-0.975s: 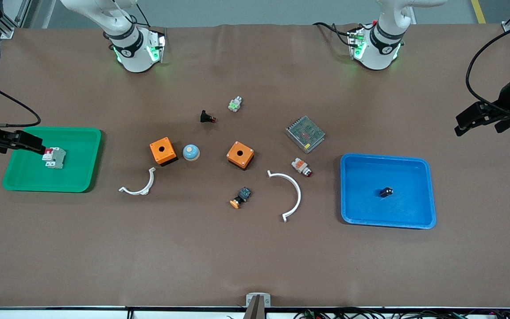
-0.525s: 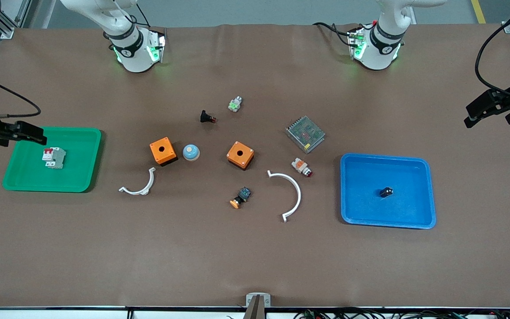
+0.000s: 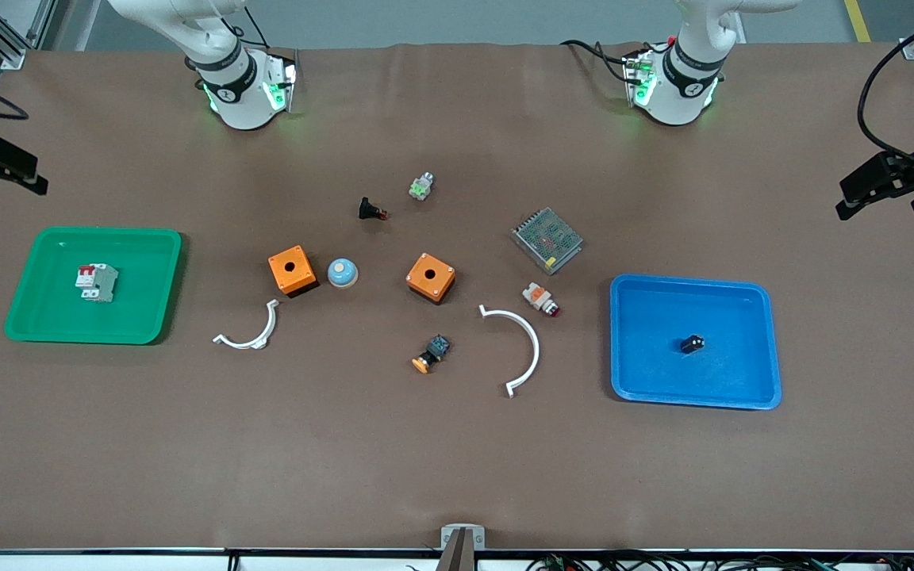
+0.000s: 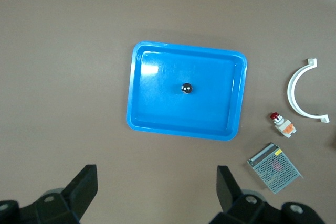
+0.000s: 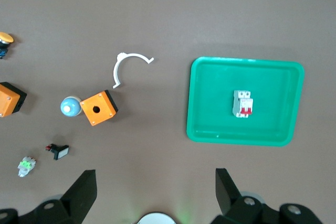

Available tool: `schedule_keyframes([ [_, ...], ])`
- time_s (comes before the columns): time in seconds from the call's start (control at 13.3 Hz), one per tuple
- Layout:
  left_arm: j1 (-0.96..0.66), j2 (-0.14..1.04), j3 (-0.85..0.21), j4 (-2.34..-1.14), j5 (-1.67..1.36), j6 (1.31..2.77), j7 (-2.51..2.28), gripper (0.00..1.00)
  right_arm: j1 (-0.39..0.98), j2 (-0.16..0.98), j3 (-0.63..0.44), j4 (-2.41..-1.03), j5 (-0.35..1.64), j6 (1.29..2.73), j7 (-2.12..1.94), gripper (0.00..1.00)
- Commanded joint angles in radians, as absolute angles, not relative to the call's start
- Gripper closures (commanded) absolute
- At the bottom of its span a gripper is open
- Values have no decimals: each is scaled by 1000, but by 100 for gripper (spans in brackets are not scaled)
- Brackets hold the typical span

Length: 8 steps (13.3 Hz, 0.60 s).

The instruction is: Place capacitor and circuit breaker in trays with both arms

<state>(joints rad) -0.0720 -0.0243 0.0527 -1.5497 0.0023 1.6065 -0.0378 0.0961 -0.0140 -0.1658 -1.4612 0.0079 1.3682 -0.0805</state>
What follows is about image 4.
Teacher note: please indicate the blue plastic tray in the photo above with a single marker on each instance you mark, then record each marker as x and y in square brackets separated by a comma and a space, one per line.
[183, 90]

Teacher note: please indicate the large white pipe clamp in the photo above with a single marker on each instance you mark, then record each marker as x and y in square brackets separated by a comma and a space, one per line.
[292, 95]

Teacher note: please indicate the red indicator lamp switch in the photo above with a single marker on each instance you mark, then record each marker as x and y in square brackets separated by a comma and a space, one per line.
[283, 125]

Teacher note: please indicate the brown table mat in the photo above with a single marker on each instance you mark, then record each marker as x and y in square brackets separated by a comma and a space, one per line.
[65, 77]

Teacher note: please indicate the metal mesh power supply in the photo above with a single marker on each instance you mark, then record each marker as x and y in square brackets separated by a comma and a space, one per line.
[275, 169]

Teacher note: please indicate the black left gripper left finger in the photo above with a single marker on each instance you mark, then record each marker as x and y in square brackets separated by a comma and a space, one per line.
[76, 192]

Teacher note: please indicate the small metal ball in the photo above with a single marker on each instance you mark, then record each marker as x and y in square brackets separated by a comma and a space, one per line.
[187, 88]

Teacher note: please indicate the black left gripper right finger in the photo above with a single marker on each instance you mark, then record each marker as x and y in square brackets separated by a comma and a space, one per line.
[236, 197]

